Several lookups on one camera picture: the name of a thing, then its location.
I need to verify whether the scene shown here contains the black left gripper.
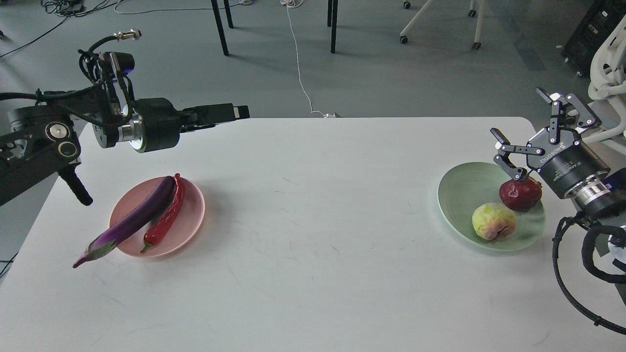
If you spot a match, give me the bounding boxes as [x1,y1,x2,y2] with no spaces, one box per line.
[119,98,250,153]

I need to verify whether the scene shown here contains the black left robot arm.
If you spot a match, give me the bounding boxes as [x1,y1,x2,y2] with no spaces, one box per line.
[0,29,250,205]

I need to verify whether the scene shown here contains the white chair base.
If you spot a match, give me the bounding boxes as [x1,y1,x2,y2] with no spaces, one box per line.
[398,0,487,51]

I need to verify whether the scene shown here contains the white office chair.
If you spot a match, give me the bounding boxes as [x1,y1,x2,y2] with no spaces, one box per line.
[583,17,626,143]

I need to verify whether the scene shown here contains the purple eggplant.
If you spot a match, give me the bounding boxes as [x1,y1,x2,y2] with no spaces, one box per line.
[72,176,175,269]

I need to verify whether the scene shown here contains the black equipment case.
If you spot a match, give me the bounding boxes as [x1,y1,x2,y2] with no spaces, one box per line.
[561,0,626,77]

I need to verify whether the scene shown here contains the black table legs left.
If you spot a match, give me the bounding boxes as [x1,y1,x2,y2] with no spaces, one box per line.
[210,0,233,57]

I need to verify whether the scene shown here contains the red pomegranate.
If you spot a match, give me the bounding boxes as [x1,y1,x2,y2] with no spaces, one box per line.
[499,177,543,212]

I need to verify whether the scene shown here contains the red chili pepper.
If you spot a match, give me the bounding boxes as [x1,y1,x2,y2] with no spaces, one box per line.
[140,173,186,254]

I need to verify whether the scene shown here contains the pink plate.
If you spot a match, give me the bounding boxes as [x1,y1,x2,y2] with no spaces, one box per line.
[109,176,205,258]

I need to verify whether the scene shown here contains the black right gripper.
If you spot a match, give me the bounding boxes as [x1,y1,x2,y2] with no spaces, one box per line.
[490,88,612,200]

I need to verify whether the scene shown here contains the white floor cable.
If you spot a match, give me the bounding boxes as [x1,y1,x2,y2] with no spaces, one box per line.
[280,0,341,118]

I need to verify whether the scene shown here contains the black floor cables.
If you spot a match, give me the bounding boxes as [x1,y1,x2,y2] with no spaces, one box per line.
[0,0,123,58]

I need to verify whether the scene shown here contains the black table legs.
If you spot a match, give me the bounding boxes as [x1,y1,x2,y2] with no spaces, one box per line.
[210,0,233,57]
[327,0,338,54]

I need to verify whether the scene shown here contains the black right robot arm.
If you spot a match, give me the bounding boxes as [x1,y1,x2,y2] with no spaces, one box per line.
[491,88,626,334]

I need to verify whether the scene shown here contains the black table legs right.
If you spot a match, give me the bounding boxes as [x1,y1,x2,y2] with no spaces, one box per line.
[327,0,338,54]

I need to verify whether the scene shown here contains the green plate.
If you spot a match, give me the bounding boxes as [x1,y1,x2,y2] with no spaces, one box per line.
[437,162,545,252]

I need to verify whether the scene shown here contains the yellow green apple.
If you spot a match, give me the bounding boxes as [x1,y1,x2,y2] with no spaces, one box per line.
[471,202,517,242]

